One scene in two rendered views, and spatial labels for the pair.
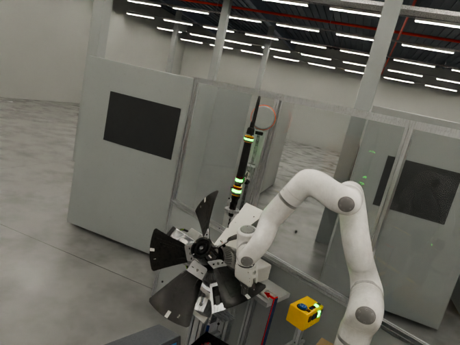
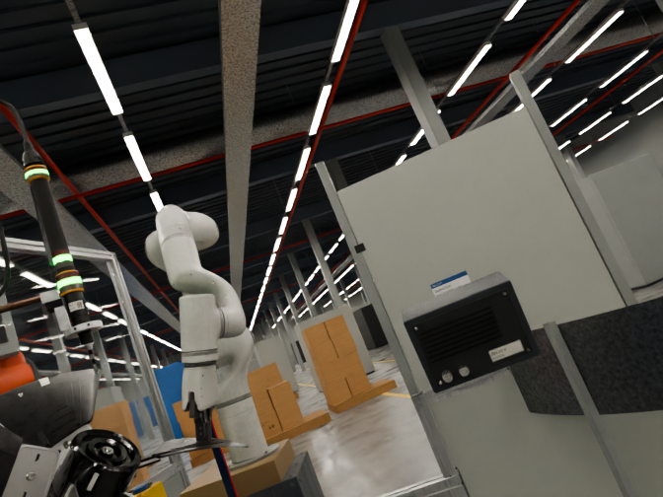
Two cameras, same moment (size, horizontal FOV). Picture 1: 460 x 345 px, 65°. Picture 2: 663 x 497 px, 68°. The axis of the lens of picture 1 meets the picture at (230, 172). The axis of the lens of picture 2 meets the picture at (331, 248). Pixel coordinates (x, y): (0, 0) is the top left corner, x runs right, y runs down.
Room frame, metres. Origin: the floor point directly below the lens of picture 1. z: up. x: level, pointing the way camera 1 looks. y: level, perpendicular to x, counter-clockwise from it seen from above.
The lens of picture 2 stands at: (1.72, 1.03, 1.26)
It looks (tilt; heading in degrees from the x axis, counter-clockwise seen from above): 10 degrees up; 237
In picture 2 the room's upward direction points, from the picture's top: 22 degrees counter-clockwise
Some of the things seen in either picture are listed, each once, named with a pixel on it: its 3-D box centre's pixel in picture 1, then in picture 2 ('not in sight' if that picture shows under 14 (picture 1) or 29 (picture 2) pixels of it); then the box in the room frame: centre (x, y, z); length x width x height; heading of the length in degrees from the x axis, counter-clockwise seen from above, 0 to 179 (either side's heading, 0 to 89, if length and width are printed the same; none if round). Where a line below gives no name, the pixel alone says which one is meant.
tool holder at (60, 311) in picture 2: (234, 200); (72, 311); (1.66, -0.05, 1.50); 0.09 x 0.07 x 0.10; 174
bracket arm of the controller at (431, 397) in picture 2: not in sight; (460, 385); (0.93, 0.10, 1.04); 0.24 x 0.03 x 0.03; 139
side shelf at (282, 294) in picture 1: (256, 285); not in sight; (2.13, -0.33, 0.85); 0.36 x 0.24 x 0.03; 49
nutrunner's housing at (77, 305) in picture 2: (241, 170); (56, 239); (1.65, -0.05, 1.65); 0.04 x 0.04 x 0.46
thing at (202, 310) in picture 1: (204, 307); not in sight; (1.67, -0.03, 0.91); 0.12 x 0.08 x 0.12; 139
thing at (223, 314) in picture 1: (222, 301); not in sight; (1.64, -0.11, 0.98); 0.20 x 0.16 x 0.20; 139
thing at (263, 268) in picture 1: (253, 269); not in sight; (2.21, -0.29, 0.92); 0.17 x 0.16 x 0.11; 139
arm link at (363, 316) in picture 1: (361, 317); (232, 363); (1.22, -0.59, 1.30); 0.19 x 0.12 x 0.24; 161
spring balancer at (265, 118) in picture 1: (263, 117); not in sight; (2.36, -0.13, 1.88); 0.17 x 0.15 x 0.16; 49
